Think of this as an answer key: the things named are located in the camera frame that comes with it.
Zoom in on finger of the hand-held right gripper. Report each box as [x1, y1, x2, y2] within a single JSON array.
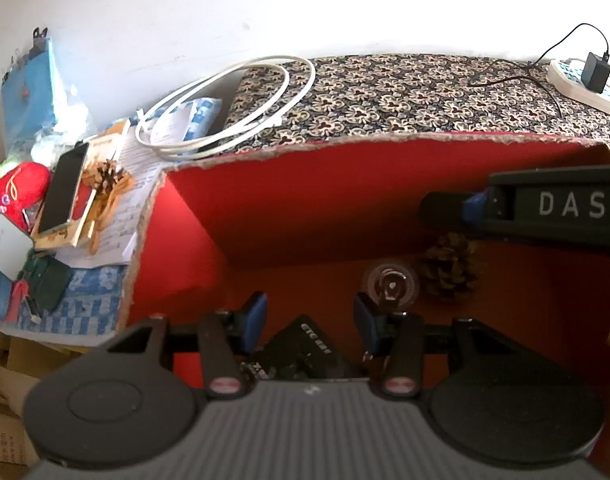
[[419, 191, 491, 228]]

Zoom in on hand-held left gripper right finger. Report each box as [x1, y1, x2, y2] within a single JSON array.
[[354, 294, 506, 401]]

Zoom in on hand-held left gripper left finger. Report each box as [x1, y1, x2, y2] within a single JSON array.
[[107, 292, 268, 401]]

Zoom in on black packet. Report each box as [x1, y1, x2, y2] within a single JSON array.
[[240, 315, 353, 381]]

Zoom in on brown pine cone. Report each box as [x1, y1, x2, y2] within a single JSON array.
[[417, 232, 481, 303]]

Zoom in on red cardboard box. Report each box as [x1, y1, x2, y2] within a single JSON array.
[[117, 132, 610, 391]]

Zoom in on white power strip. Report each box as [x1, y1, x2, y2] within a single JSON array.
[[546, 59, 610, 118]]

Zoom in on floral patterned cloth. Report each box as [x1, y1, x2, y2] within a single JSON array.
[[212, 55, 610, 166]]

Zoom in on black power adapter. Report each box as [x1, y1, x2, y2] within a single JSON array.
[[581, 51, 610, 95]]

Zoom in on blue checkered cloth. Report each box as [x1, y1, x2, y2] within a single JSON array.
[[0, 262, 133, 336]]

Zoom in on printed paper sheets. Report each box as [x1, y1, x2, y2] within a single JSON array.
[[60, 120, 156, 268]]

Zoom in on colourful book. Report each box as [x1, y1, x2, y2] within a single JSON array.
[[32, 130, 130, 250]]

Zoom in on pine cone ribbon ornament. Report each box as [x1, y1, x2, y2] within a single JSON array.
[[82, 159, 138, 253]]

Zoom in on blue white packet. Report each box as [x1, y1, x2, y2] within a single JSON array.
[[150, 97, 223, 146]]

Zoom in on dark green object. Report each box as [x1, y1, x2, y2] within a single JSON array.
[[22, 252, 72, 313]]

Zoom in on black smartphone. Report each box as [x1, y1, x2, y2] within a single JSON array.
[[36, 142, 92, 236]]

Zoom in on small red object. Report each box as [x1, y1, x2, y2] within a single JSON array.
[[5, 280, 30, 322]]

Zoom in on brown cardboard boxes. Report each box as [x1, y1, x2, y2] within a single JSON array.
[[0, 325, 120, 480]]

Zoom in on white square card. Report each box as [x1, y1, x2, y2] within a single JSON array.
[[0, 215, 36, 278]]

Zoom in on red plush pouch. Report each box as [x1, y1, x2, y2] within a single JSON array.
[[0, 162, 52, 226]]

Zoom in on blue box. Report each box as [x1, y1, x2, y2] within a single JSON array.
[[0, 27, 88, 146]]

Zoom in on thin black adapter cable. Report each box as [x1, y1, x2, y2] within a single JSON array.
[[470, 22, 610, 88]]

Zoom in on white coiled cable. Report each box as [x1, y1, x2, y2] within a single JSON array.
[[135, 54, 316, 161]]

